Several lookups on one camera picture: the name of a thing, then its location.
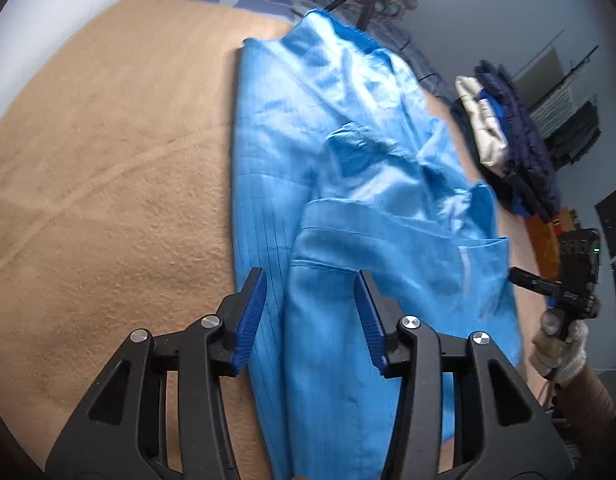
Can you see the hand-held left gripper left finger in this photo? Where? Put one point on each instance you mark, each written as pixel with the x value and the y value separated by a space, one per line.
pixel 250 320

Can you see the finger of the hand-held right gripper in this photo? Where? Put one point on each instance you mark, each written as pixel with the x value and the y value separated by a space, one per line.
pixel 530 280

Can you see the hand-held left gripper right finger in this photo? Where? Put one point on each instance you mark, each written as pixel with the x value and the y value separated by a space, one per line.
pixel 370 320

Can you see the blue striped coat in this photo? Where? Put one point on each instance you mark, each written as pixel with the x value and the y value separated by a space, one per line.
pixel 338 185

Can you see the person's right forearm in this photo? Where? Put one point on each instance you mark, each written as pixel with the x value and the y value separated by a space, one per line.
pixel 587 400

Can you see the pile of dark clothes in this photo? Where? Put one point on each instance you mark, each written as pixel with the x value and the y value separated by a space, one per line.
pixel 532 160

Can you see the hanging dark clothes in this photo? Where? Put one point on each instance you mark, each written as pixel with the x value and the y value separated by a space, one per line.
pixel 577 135

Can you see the person's right hand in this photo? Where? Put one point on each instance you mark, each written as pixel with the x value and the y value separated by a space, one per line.
pixel 562 355

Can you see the orange cloth covered table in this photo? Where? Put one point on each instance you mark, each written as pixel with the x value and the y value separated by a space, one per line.
pixel 542 240

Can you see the white garment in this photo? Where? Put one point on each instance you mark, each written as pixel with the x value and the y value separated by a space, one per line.
pixel 487 135

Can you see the striped towel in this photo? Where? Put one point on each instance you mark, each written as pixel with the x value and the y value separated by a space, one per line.
pixel 557 105

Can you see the royal blue garment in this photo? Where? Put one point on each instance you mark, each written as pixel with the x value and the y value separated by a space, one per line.
pixel 491 105

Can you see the tan blanket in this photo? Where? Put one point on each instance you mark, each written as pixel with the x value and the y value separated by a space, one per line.
pixel 113 185

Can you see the black wall poster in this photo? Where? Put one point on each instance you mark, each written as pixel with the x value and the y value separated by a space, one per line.
pixel 612 225

